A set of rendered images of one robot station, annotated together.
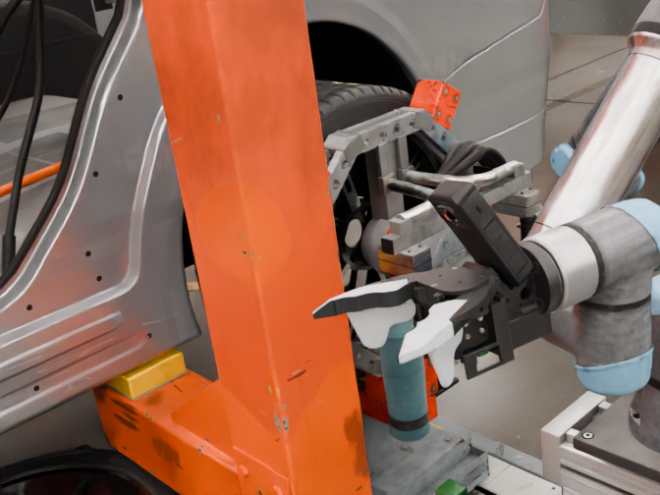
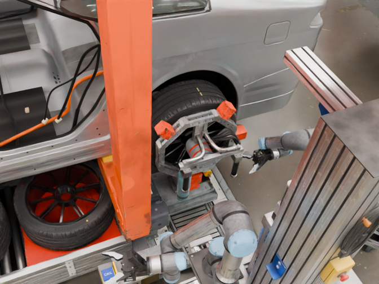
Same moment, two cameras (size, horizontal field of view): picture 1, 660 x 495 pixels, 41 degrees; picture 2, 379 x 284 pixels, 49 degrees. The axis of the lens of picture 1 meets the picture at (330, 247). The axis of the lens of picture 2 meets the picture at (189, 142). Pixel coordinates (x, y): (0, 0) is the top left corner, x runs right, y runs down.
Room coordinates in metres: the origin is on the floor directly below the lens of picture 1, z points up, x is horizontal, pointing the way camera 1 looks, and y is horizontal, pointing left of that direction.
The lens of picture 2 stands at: (0.03, -0.45, 2.89)
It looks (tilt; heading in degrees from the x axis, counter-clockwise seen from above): 49 degrees down; 12
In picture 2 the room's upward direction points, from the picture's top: 6 degrees clockwise
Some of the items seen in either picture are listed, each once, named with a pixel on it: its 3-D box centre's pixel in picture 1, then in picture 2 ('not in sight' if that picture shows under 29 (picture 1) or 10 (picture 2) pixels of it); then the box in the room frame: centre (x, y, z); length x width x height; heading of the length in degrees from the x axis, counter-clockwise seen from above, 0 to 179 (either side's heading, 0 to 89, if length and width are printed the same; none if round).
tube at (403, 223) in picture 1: (392, 186); (192, 145); (1.62, -0.14, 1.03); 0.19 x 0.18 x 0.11; 40
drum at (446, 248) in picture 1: (416, 249); (200, 153); (1.72, -0.18, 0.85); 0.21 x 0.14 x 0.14; 40
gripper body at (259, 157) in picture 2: not in sight; (262, 156); (1.83, -0.56, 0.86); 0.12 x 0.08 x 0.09; 130
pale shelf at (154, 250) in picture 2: not in sight; (135, 267); (1.05, 0.01, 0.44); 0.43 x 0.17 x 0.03; 130
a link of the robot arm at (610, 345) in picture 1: (600, 330); (171, 268); (0.81, -0.27, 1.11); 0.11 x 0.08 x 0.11; 26
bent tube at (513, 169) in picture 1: (459, 156); (221, 136); (1.74, -0.29, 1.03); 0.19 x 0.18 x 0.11; 40
